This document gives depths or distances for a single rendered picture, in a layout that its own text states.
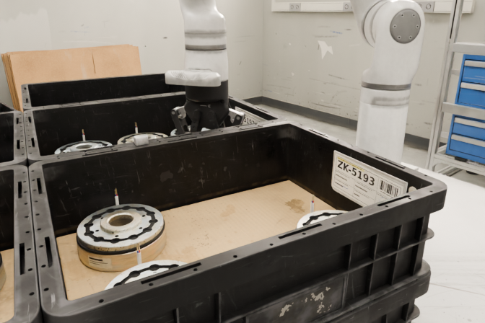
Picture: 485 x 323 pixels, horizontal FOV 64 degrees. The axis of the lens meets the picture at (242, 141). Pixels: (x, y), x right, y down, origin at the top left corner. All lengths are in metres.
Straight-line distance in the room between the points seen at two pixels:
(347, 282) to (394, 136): 0.44
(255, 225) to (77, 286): 0.23
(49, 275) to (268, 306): 0.18
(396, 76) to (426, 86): 2.70
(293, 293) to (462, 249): 0.50
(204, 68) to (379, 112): 0.34
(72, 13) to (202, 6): 3.01
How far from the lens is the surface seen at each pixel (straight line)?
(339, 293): 0.42
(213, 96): 0.66
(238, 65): 4.48
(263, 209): 0.58
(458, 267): 0.77
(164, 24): 3.96
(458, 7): 2.40
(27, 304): 0.31
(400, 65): 0.77
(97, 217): 0.54
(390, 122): 0.79
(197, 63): 0.65
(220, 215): 0.57
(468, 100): 2.42
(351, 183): 0.56
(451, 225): 0.90
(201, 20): 0.64
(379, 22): 0.76
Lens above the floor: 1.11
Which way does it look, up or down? 19 degrees down
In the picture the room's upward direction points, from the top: straight up
